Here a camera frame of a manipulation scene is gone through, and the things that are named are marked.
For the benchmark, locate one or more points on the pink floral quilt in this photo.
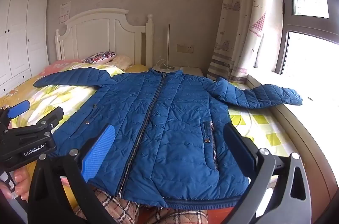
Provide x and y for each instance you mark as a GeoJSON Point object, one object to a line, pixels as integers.
{"type": "Point", "coordinates": [57, 66]}

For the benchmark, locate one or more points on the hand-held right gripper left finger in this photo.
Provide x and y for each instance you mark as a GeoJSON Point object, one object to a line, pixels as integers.
{"type": "Point", "coordinates": [99, 152]}

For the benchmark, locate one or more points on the printed curtain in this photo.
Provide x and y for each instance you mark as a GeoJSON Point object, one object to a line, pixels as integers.
{"type": "Point", "coordinates": [238, 14]}

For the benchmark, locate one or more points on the wall socket panel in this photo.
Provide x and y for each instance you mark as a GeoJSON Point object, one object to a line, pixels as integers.
{"type": "Point", "coordinates": [185, 48]}

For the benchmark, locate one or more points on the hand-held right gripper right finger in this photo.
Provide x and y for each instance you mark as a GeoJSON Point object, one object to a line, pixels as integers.
{"type": "Point", "coordinates": [238, 149]}

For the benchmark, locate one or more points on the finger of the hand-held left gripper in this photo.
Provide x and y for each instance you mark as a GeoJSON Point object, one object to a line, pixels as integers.
{"type": "Point", "coordinates": [18, 109]}
{"type": "Point", "coordinates": [53, 118]}

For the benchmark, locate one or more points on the white nightstand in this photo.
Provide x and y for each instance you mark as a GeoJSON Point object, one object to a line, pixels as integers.
{"type": "Point", "coordinates": [190, 71]}

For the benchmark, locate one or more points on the person's left hand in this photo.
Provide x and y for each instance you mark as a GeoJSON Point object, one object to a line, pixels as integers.
{"type": "Point", "coordinates": [22, 181]}

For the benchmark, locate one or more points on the beige window sill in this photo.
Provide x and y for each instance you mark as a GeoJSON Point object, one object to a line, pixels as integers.
{"type": "Point", "coordinates": [317, 120]}

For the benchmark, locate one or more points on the yellow floral bed sheet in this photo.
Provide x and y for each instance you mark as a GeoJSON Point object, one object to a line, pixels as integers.
{"type": "Point", "coordinates": [13, 96]}

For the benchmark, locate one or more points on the white bed headboard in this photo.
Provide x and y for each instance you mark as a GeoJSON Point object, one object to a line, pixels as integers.
{"type": "Point", "coordinates": [92, 35]}

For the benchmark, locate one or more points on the pale checked pillow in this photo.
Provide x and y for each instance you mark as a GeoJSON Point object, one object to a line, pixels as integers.
{"type": "Point", "coordinates": [123, 62]}

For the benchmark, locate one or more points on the floral patterned pillow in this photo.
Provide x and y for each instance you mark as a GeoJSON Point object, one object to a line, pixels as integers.
{"type": "Point", "coordinates": [99, 57]}

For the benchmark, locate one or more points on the paper wall notice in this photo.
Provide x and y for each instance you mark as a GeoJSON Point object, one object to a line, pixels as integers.
{"type": "Point", "coordinates": [65, 9]}

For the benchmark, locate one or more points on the blue puffer jacket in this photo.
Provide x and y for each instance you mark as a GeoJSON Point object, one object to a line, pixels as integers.
{"type": "Point", "coordinates": [164, 120]}

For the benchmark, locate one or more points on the person's plaid trousers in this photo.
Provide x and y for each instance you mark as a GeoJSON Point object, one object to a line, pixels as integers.
{"type": "Point", "coordinates": [119, 208]}

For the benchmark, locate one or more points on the white wardrobe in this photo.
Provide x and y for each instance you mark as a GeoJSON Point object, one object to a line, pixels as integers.
{"type": "Point", "coordinates": [18, 27]}

